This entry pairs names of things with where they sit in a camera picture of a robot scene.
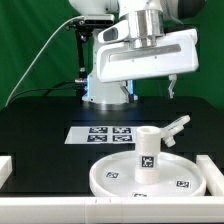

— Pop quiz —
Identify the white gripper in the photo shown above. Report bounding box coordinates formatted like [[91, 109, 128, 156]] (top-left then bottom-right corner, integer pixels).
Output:
[[96, 29, 199, 103]]

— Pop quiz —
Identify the white table base piece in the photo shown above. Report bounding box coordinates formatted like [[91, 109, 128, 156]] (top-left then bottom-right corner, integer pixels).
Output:
[[161, 115, 190, 147]]

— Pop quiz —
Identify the white round table top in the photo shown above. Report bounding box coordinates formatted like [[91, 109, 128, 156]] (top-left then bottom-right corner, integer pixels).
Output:
[[89, 151, 206, 198]]

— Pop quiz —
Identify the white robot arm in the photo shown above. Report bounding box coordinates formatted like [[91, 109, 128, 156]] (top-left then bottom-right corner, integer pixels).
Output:
[[68, 0, 206, 110]]

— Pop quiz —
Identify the white marker sheet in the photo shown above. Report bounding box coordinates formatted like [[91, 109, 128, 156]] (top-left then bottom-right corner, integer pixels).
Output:
[[65, 126, 137, 145]]

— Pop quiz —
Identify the white right fence bar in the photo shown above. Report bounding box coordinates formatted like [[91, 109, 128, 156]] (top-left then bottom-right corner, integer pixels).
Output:
[[196, 155, 224, 197]]

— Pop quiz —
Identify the white fence bar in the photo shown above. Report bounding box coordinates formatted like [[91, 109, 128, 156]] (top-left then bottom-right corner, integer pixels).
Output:
[[0, 196, 224, 224], [0, 156, 12, 189], [196, 155, 224, 197]]

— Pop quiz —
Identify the white front fence bar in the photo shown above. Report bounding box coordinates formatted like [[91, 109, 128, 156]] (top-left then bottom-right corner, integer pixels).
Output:
[[0, 196, 224, 224]]

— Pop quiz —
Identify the white left fence bar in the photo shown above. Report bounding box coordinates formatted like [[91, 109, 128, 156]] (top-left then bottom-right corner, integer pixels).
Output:
[[0, 156, 12, 189]]

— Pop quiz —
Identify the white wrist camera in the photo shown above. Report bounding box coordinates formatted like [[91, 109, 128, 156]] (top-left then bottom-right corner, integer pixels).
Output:
[[98, 20, 129, 44]]

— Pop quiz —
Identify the black camera stand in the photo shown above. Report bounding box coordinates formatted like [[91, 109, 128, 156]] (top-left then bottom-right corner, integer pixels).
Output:
[[66, 14, 114, 85]]

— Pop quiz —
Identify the black cable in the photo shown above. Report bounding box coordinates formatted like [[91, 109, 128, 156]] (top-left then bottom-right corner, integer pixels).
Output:
[[6, 79, 88, 108]]

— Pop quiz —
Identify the grey cable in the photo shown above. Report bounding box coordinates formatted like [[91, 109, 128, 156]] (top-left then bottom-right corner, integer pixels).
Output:
[[4, 14, 85, 108]]

